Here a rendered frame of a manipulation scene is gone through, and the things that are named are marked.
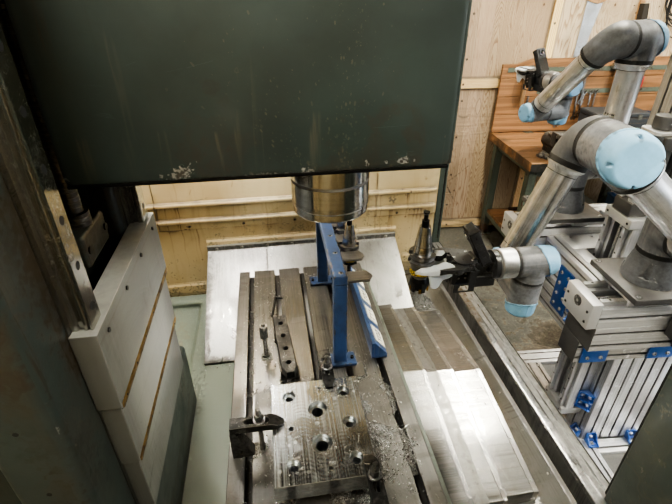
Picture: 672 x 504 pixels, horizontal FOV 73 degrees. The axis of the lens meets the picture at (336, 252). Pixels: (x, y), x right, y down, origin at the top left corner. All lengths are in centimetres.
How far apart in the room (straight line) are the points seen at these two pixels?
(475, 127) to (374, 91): 319
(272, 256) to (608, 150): 146
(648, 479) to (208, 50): 121
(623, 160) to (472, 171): 301
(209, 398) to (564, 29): 348
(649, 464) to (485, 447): 45
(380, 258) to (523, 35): 233
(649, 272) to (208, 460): 143
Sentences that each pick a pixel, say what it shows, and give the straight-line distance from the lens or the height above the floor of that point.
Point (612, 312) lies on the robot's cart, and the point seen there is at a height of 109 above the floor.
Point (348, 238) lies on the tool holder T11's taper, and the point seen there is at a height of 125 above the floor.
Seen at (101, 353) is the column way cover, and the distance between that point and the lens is 88.
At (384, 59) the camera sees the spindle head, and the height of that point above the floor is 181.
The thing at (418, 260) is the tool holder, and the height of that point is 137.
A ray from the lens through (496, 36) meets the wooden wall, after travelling 384.
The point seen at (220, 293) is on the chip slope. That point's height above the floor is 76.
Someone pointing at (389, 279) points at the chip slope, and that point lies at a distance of 207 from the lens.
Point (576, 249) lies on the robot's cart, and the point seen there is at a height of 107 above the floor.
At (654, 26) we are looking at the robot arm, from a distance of 191.
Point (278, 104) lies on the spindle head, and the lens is 75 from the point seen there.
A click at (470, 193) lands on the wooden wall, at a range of 414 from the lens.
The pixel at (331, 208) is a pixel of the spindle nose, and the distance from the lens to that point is 87.
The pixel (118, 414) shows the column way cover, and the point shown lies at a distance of 99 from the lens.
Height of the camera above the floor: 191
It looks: 31 degrees down
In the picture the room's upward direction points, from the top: straight up
